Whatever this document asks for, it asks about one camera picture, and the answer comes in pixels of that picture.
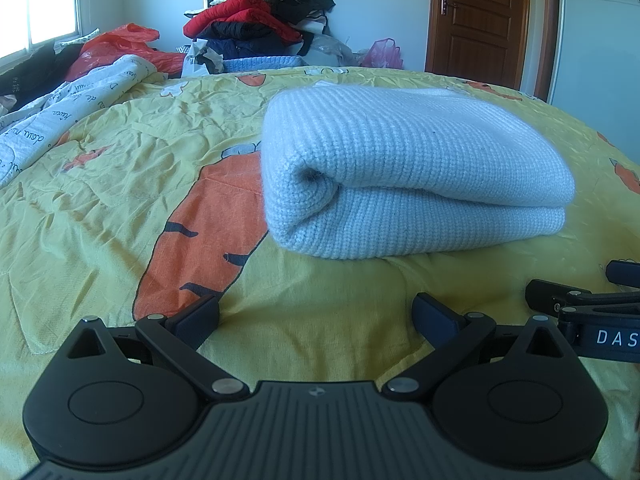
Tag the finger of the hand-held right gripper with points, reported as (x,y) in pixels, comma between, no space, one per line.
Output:
(545,295)
(625,275)

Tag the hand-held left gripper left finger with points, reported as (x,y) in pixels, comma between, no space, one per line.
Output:
(200,312)

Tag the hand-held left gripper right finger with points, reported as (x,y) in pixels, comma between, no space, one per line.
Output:
(432,317)

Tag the white knit sweater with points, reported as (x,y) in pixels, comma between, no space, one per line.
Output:
(400,160)

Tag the yellow carrot print bedsheet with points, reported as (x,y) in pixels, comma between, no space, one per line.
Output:
(125,185)

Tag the white lettered quilt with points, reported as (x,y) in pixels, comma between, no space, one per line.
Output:
(75,100)

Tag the white grey plastic bag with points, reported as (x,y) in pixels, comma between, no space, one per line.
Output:
(200,62)

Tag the light blue knit cloth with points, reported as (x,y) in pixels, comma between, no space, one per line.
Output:
(260,64)

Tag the pink plastic bag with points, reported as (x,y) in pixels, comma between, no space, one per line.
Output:
(385,55)

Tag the navy jacket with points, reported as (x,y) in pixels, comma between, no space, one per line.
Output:
(250,42)

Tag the brown wooden door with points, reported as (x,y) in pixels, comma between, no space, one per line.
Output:
(480,25)

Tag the red plastic bag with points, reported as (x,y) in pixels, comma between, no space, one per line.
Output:
(115,45)

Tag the grey garment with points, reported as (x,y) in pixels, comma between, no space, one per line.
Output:
(330,50)

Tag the dark cloth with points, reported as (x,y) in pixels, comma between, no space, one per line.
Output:
(30,72)

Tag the red puffer jacket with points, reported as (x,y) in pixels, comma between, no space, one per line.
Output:
(235,10)

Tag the window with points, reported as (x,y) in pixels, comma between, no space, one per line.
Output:
(40,0)

